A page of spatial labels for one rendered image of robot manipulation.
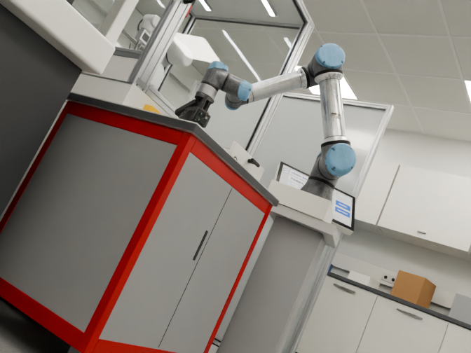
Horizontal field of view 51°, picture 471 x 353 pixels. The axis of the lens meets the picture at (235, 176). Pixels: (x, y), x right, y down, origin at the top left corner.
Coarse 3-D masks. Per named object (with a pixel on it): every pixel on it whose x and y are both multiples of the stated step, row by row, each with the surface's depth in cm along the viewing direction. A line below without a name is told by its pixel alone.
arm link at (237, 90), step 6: (228, 78) 194; (234, 78) 194; (240, 78) 196; (228, 84) 193; (234, 84) 193; (240, 84) 193; (246, 84) 194; (222, 90) 197; (228, 90) 195; (234, 90) 194; (240, 90) 194; (246, 90) 194; (228, 96) 200; (234, 96) 197; (240, 96) 195; (246, 96) 194; (234, 102) 203
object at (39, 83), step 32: (0, 0) 126; (32, 0) 127; (64, 0) 134; (128, 0) 154; (0, 32) 129; (32, 32) 136; (64, 32) 136; (96, 32) 145; (0, 64) 131; (32, 64) 139; (64, 64) 147; (96, 64) 147; (0, 96) 133; (32, 96) 141; (64, 96) 150; (0, 128) 136; (32, 128) 144; (0, 160) 138; (0, 192) 140
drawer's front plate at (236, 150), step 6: (234, 144) 201; (234, 150) 201; (240, 150) 205; (234, 156) 203; (240, 156) 206; (246, 156) 210; (240, 162) 207; (246, 162) 211; (246, 168) 212; (252, 168) 216; (258, 168) 220; (258, 174) 221; (258, 180) 223
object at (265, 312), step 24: (288, 216) 191; (312, 216) 189; (288, 240) 192; (312, 240) 190; (336, 240) 204; (264, 264) 191; (288, 264) 189; (312, 264) 191; (264, 288) 189; (288, 288) 187; (240, 312) 188; (264, 312) 186; (288, 312) 184; (240, 336) 185; (264, 336) 183
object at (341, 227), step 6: (282, 162) 302; (294, 168) 303; (276, 174) 294; (306, 174) 303; (276, 180) 287; (342, 192) 305; (354, 198) 305; (354, 204) 301; (354, 210) 297; (354, 216) 292; (336, 222) 282; (354, 222) 288; (342, 228) 283; (348, 228) 282; (348, 234) 285
